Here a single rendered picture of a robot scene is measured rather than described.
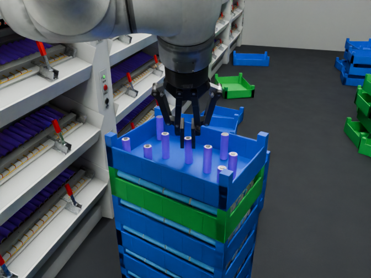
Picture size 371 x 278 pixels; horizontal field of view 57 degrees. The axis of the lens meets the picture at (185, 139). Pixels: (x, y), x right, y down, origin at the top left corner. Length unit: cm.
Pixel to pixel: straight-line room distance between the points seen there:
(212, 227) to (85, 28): 44
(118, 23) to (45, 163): 53
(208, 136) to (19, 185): 45
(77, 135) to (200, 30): 63
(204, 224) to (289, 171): 90
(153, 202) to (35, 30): 43
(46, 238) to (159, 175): 42
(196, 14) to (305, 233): 94
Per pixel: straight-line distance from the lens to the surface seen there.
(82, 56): 103
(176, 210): 73
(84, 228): 121
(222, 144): 78
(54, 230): 103
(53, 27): 45
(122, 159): 76
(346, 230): 133
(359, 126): 205
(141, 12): 47
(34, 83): 87
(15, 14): 49
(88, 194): 114
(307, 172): 158
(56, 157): 95
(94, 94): 105
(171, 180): 70
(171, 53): 53
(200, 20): 49
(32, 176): 90
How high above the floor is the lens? 82
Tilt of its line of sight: 28 degrees down
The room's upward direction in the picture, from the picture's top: straight up
